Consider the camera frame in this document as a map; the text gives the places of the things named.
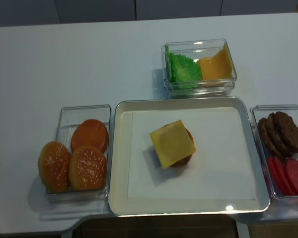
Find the yellow cheese slice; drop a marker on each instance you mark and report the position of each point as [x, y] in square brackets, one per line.
[172, 143]
[216, 67]

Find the brown meat patty middle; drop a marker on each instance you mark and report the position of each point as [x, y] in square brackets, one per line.
[274, 136]

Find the left sesame bun top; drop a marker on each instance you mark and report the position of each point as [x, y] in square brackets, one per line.
[53, 164]

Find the silver metal tray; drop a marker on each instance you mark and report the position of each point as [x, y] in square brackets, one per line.
[122, 205]

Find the red tomato slice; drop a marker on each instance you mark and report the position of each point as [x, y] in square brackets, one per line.
[291, 171]
[277, 171]

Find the red tomato slice right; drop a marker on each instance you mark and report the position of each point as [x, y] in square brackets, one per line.
[291, 171]

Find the yellow cheese slice in container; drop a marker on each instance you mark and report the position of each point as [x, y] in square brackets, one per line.
[216, 67]

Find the green lettuce leaf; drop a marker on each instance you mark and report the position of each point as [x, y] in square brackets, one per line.
[183, 72]

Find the red tomato slice left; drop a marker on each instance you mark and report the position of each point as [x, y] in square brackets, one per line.
[277, 171]

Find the clear lettuce cheese container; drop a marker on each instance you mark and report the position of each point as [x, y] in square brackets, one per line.
[197, 50]

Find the brown meat patty left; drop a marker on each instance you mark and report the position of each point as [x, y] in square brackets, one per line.
[270, 146]

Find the brown meat patty on bun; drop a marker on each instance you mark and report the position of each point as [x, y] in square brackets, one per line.
[181, 162]

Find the brown meat patty right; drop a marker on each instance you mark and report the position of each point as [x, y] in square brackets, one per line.
[287, 129]

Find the plain bun bottom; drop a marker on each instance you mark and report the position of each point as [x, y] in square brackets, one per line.
[91, 132]

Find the clear bun container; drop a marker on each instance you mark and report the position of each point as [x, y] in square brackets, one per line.
[70, 119]

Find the sesame bun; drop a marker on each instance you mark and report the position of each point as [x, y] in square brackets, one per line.
[53, 164]
[87, 169]

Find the right sesame bun top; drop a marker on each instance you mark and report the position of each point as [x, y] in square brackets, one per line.
[87, 169]

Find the clear patty tomato container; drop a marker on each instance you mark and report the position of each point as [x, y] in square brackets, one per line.
[257, 113]

